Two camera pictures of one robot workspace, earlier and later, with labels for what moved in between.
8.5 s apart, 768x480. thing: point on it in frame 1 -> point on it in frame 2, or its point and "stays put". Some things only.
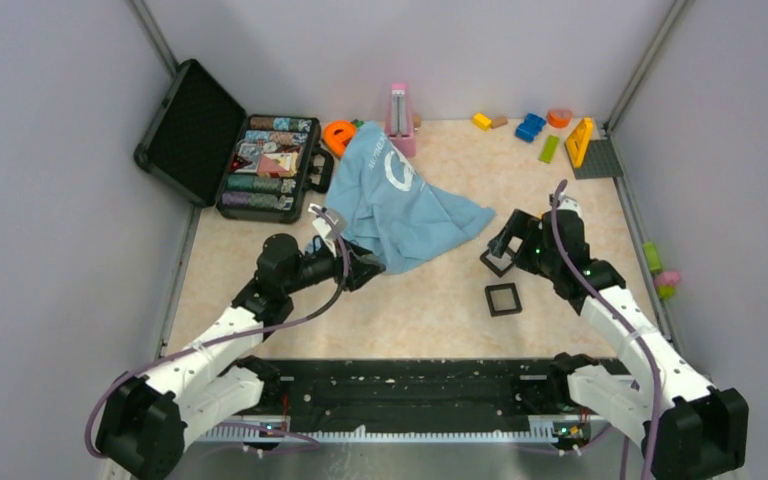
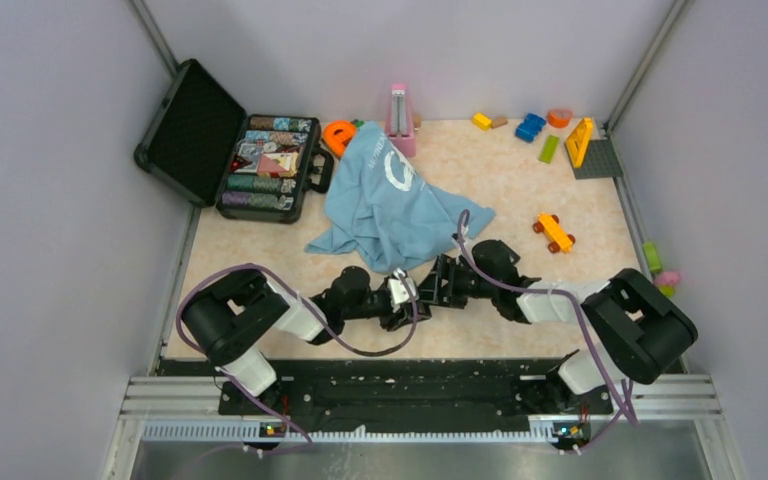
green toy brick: [549, 149] stays put
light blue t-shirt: [391, 209] stays put
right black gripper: [523, 226] -> [434, 291]
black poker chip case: [202, 143] stays put
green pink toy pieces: [665, 281] stays put
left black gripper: [360, 266] -> [393, 321]
